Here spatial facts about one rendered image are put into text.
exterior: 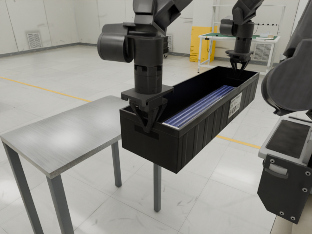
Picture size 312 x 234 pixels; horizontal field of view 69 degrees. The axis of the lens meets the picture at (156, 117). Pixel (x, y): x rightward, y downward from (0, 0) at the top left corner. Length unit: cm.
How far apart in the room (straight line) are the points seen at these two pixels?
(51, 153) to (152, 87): 69
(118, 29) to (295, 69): 31
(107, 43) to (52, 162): 64
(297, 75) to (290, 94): 3
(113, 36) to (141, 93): 12
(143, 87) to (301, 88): 26
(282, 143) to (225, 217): 124
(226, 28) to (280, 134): 47
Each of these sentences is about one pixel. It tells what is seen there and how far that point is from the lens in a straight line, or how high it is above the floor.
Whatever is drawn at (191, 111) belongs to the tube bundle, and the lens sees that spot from 70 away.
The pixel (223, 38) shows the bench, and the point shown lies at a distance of 499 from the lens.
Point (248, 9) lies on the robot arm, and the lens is 88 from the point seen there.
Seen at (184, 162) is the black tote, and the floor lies 103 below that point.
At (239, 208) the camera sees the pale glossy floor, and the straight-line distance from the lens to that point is 192.
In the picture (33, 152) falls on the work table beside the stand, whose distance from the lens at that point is 109.
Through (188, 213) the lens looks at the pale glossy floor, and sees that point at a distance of 180.
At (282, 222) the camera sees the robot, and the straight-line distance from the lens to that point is 79.
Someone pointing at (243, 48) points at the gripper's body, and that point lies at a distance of 94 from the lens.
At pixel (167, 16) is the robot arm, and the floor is 133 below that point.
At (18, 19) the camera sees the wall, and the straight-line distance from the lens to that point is 852.
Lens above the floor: 135
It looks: 26 degrees down
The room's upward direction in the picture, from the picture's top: straight up
